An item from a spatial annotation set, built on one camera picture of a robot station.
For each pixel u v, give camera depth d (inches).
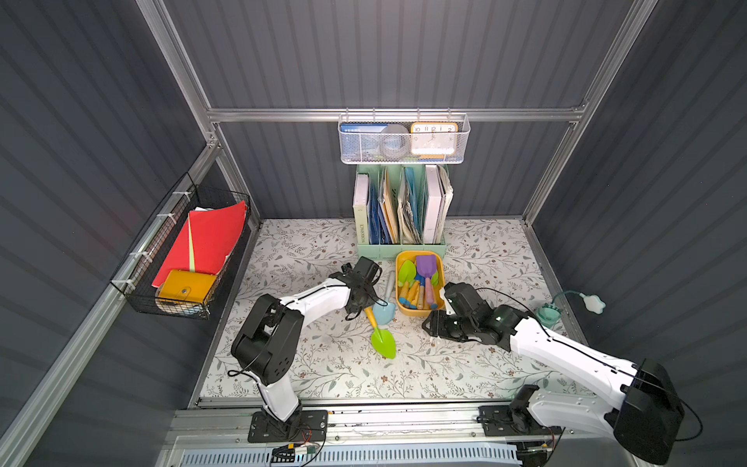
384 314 36.9
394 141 35.6
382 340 34.9
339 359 33.3
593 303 28.9
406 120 35.0
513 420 26.5
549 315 33.3
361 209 35.0
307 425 28.9
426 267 39.6
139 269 24.4
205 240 29.4
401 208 37.9
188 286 25.3
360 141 33.1
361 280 28.9
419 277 39.0
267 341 19.5
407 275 39.6
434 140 34.8
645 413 15.4
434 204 36.8
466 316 24.0
